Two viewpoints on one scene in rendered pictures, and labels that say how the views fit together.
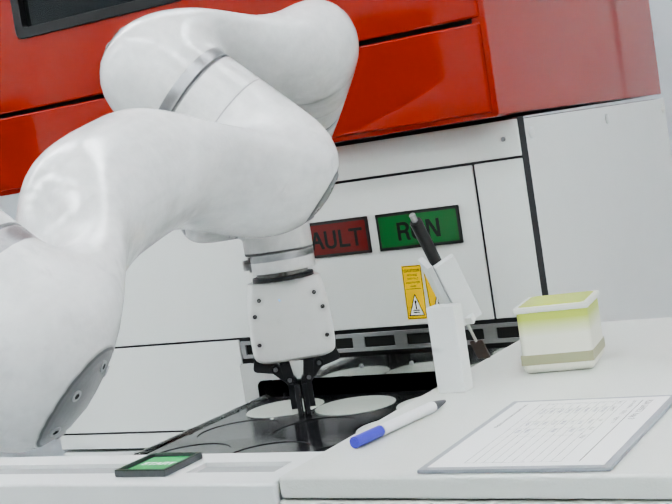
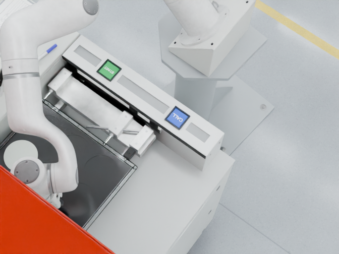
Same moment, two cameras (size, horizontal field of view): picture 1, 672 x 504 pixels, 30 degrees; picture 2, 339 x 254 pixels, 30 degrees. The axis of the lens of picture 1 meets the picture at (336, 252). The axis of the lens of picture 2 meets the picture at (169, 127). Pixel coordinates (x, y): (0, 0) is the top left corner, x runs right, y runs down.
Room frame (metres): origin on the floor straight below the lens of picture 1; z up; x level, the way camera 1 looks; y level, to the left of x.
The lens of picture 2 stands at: (1.96, 0.42, 2.69)
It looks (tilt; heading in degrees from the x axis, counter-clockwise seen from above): 68 degrees down; 183
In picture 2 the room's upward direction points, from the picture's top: 5 degrees clockwise
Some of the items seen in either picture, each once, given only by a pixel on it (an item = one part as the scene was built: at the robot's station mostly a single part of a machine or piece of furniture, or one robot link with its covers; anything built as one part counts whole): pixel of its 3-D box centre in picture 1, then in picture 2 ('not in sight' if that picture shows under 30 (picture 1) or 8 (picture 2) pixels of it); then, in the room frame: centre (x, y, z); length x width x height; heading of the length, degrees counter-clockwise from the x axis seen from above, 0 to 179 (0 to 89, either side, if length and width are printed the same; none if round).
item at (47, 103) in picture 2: not in sight; (88, 133); (1.28, 0.14, 0.90); 0.38 x 0.01 x 0.01; 60
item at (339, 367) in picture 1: (385, 389); not in sight; (1.63, -0.04, 0.89); 0.44 x 0.02 x 0.10; 60
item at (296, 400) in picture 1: (287, 389); not in sight; (1.53, 0.09, 0.93); 0.03 x 0.03 x 0.07; 3
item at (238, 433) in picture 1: (315, 430); (49, 178); (1.44, 0.05, 0.90); 0.34 x 0.34 x 0.01; 60
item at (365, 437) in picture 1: (401, 421); (39, 58); (1.08, -0.03, 0.97); 0.14 x 0.01 x 0.01; 141
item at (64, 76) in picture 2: not in sight; (60, 80); (1.12, 0.03, 0.89); 0.08 x 0.03 x 0.03; 150
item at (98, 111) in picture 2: not in sight; (102, 114); (1.20, 0.17, 0.87); 0.36 x 0.08 x 0.03; 60
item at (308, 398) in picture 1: (314, 384); not in sight; (1.53, 0.05, 0.93); 0.03 x 0.03 x 0.07; 3
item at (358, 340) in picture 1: (380, 340); not in sight; (1.63, -0.04, 0.96); 0.44 x 0.01 x 0.02; 60
